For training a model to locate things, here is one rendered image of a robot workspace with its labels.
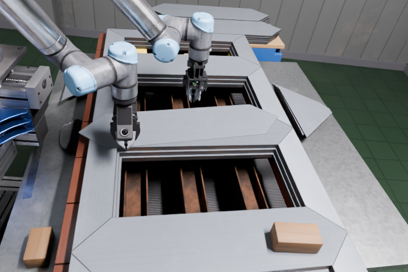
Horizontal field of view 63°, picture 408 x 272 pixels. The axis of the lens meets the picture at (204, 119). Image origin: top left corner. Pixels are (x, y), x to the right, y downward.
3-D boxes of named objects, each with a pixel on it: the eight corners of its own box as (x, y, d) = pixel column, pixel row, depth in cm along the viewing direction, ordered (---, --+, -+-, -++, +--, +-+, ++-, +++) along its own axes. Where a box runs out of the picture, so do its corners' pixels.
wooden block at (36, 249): (33, 237, 102) (30, 227, 99) (54, 235, 103) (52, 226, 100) (26, 269, 94) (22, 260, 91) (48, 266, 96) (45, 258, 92)
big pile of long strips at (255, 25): (265, 17, 230) (268, 9, 226) (284, 45, 200) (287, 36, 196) (148, 11, 214) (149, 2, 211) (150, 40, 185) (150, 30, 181)
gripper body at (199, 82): (186, 92, 122) (189, 64, 114) (184, 79, 129) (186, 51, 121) (206, 93, 124) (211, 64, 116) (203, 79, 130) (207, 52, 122)
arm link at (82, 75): (57, 83, 87) (94, 70, 94) (80, 104, 82) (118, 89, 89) (52, 57, 82) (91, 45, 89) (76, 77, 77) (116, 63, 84)
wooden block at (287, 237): (311, 233, 93) (317, 223, 89) (317, 254, 88) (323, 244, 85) (269, 231, 92) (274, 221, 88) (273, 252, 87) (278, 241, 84)
